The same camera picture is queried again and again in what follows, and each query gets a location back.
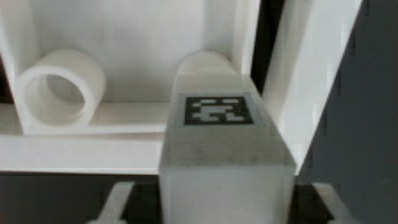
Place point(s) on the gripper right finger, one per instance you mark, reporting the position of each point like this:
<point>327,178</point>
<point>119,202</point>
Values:
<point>336,207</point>

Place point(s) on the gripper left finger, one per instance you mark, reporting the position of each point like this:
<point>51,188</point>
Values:
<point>110,214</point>

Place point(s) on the white chair seat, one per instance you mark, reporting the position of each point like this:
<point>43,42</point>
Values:
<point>94,53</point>

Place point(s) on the white U-shaped obstacle fence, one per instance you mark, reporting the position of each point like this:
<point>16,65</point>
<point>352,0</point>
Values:
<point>124,153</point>

